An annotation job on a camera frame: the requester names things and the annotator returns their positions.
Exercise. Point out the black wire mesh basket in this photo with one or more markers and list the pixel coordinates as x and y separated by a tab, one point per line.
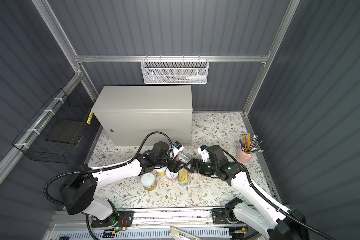
31	142

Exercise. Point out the yellow can pull tab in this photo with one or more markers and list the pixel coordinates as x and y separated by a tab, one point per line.
161	171

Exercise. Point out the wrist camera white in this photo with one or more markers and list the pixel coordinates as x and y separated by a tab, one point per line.
176	149
202	150

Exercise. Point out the pencils bundle in cup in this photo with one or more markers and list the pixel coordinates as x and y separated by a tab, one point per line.
250	144

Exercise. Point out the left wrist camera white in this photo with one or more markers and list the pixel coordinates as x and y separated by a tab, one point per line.
176	149

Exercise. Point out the pink can pull tab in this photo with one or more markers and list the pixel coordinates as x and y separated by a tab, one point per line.
171	176

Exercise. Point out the teal can pull tab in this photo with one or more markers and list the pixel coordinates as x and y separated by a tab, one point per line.
182	158

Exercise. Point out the black pad in basket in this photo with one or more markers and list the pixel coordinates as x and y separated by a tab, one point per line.
64	131

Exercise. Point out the gold rectangular tin can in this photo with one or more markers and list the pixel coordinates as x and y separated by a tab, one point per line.
183	177

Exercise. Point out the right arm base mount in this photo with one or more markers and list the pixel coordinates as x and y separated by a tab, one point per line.
225	215

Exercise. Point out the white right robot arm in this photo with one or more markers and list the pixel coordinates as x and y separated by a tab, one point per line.
268	217

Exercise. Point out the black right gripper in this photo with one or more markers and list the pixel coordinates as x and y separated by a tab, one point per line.
198	167

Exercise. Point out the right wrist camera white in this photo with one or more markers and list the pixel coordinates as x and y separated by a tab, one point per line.
202	150

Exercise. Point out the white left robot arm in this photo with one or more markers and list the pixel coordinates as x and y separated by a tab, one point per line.
80	187

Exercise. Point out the pink pencil cup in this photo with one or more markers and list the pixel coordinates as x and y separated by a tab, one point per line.
242	156

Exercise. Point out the grey metal cabinet box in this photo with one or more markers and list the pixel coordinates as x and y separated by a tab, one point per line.
129	113

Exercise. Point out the white wire mesh basket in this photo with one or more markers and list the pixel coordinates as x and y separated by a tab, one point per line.
175	73

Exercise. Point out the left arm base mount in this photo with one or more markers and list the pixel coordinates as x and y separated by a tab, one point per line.
121	219

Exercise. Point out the green orange can plastic lid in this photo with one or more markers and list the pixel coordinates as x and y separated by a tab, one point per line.
148	181

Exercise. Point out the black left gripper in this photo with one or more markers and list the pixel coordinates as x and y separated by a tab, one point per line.
175	166

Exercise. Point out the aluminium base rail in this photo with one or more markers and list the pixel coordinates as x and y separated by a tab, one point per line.
149	218

